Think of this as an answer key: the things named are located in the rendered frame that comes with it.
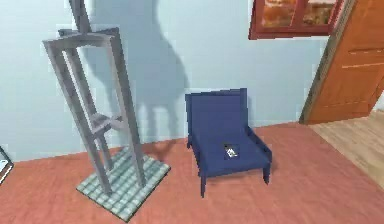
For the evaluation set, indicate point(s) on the blue armchair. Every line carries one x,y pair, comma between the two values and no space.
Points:
220,126

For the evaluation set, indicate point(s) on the small black and white object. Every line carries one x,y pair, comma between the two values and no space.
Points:
231,151

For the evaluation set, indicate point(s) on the red framed window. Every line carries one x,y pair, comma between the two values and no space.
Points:
293,30

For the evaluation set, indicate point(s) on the orange wooden room door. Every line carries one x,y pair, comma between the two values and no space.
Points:
353,66

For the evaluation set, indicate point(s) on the dark framed glass object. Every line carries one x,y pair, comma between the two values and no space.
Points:
4,165

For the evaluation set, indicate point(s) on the grey metal frame stand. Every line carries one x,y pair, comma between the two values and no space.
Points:
123,100

